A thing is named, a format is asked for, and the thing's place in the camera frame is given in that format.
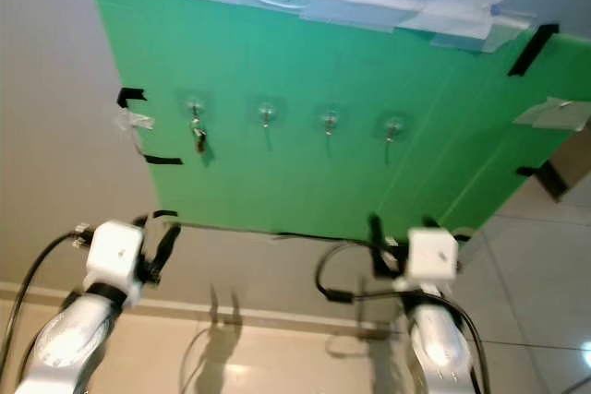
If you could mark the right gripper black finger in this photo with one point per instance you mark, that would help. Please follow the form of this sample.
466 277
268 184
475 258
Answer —
432 223
376 242

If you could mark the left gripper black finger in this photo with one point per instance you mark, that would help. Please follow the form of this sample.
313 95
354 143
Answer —
140 222
171 246

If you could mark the small bunch of keys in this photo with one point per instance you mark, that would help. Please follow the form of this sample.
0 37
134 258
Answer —
199 136

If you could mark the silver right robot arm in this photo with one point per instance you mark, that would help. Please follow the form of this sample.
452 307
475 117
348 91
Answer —
434 343

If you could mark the green plastic board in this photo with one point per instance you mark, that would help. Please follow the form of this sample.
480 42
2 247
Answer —
332 182

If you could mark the small clear tape piece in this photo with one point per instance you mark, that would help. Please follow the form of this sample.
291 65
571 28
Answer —
554 114
136 120

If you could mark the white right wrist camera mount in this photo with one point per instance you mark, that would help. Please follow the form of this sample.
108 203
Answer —
432 256

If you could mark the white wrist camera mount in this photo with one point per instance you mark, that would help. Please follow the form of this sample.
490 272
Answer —
432 256
115 251

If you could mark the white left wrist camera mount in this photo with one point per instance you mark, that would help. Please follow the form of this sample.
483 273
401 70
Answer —
115 251

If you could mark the clear adhesive wall hook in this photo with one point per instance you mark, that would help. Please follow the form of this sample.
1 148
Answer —
267 113
330 119
393 124
196 104

